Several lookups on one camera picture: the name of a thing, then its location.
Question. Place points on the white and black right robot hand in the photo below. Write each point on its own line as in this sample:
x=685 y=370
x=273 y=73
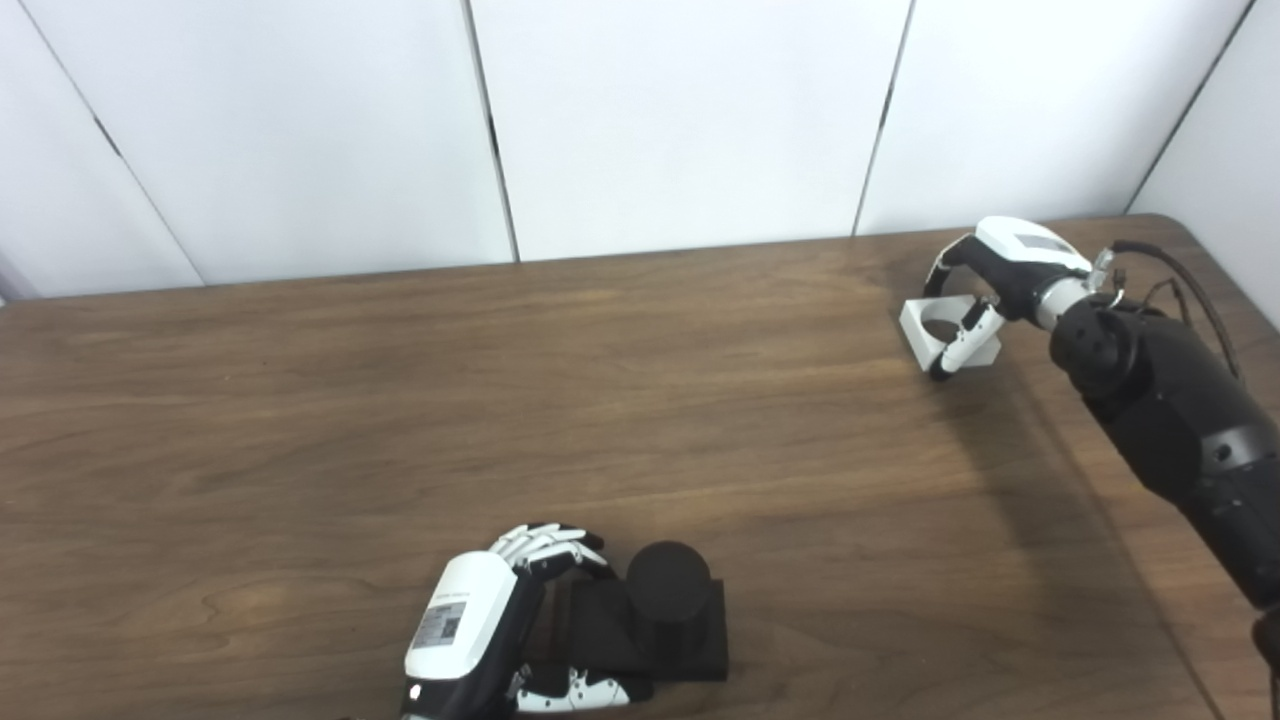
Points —
x=1020 y=260

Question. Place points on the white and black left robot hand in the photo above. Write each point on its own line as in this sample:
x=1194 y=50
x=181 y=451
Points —
x=460 y=615

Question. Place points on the white square piece with hole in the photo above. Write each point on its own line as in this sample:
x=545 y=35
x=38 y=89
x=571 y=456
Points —
x=915 y=335

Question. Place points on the black peg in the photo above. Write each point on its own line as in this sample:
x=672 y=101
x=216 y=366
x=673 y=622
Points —
x=668 y=595

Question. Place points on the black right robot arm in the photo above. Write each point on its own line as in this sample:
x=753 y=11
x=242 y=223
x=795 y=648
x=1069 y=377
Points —
x=1170 y=410

